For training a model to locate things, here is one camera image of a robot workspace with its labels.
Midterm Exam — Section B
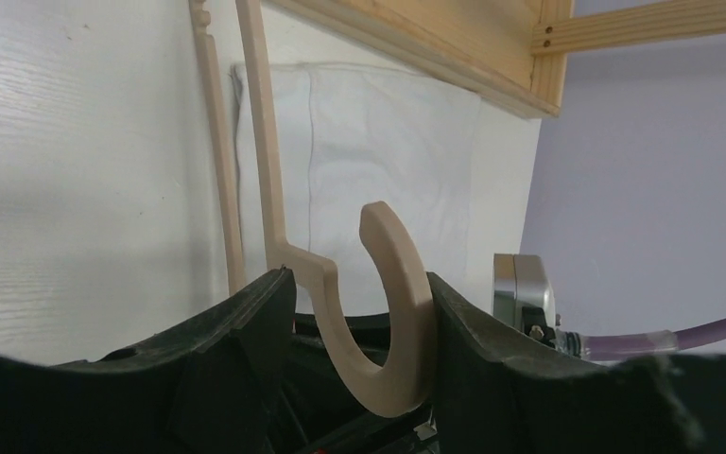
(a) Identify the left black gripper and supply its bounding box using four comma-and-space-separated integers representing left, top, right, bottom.
266, 313, 441, 453

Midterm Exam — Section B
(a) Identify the white skirt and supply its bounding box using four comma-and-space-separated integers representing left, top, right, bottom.
230, 61, 484, 315

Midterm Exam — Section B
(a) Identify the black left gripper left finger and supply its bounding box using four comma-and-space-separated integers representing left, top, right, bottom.
0, 268, 296, 453

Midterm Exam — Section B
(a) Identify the wooden hanger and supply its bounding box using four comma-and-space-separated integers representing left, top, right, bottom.
188, 1, 437, 418

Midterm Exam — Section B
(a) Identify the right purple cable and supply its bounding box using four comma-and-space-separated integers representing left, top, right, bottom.
557, 306, 726, 363

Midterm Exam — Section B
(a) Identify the wooden hanger rack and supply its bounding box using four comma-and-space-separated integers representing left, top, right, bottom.
278, 0, 726, 119

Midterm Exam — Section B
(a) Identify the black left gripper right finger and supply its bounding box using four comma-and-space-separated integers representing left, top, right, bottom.
428, 274, 726, 453

